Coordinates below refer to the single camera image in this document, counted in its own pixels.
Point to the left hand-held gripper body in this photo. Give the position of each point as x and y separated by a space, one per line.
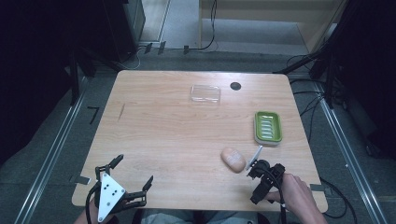
109 191

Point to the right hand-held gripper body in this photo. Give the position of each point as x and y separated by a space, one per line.
264 172

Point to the peach soap bar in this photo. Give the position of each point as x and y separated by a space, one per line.
233 160

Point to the person's right hand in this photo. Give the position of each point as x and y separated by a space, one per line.
294 193

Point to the person's left hand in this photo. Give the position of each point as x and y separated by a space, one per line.
83 219

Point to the grey tape strip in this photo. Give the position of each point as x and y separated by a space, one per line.
317 187
80 179

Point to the green soap dish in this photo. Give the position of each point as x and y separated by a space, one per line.
268 128

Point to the black round table grommet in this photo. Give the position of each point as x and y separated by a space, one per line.
235 86

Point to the black metal stand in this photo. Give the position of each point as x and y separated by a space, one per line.
74 77
314 56

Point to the clear plastic lid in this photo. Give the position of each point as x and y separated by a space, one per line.
205 94

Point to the dark cabinet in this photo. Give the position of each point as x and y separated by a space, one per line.
123 28

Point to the light wooden shelf unit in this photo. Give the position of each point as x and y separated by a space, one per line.
264 12

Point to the metal floor rail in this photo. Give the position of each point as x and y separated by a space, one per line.
350 155
51 152

